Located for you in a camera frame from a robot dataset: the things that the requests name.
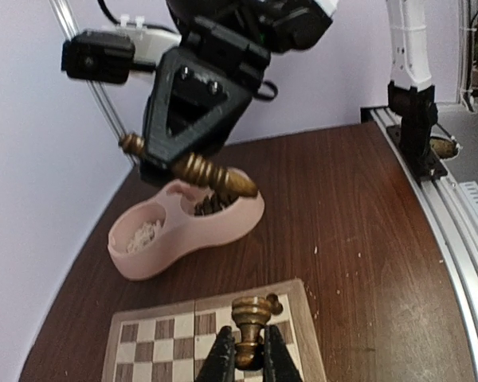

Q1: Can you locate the wooden chess board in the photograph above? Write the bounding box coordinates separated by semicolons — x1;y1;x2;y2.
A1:
101;279;327;381

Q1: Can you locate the front aluminium rail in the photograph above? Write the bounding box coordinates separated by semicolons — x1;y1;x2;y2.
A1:
361;107;478;381

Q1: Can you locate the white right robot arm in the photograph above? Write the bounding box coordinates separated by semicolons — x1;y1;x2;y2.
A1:
139;1;437;189

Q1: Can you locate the dark rook chess piece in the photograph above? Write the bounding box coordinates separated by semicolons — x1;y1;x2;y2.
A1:
231;296;272;371

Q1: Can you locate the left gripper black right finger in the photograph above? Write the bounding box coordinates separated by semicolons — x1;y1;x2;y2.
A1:
263;325;303;382

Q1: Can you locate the pink double bowl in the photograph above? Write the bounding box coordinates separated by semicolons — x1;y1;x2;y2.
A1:
108;181;264;281

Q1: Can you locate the dark bishop chess piece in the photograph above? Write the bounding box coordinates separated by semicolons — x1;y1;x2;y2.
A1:
119;133;259;198

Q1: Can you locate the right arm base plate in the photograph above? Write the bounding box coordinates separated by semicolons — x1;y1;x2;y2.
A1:
386;126;449;185

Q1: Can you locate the white chess pieces pile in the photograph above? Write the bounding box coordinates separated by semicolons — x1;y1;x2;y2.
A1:
126;220;162;254

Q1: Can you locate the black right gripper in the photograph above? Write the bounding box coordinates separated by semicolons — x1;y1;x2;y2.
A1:
143;1;338;169

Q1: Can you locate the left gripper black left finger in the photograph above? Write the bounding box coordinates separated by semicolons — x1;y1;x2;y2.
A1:
195;325;235;382

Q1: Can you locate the right aluminium frame post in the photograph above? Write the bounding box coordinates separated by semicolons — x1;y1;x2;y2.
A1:
47;0;140;168

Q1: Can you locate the dark chess pieces pile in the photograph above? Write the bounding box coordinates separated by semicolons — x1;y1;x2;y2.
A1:
194;193;238;216

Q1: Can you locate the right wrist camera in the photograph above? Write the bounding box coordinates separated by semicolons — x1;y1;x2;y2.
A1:
61;14;181;85

